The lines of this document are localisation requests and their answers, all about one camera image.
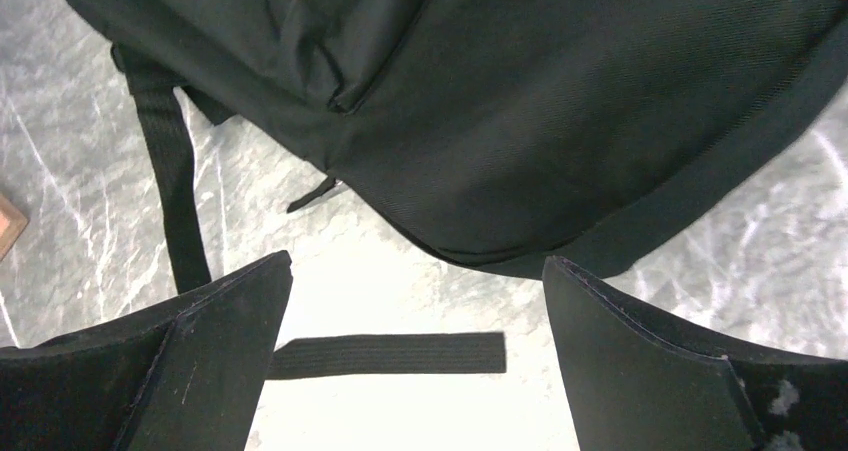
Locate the wooden base board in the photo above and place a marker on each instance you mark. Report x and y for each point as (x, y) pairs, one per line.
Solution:
(13, 223)

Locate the black student backpack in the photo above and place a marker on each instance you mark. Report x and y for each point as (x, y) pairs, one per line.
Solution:
(489, 133)

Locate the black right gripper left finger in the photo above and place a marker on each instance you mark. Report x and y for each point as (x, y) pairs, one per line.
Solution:
(183, 374)

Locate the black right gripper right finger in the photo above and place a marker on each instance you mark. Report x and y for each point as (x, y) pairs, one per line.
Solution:
(640, 378)

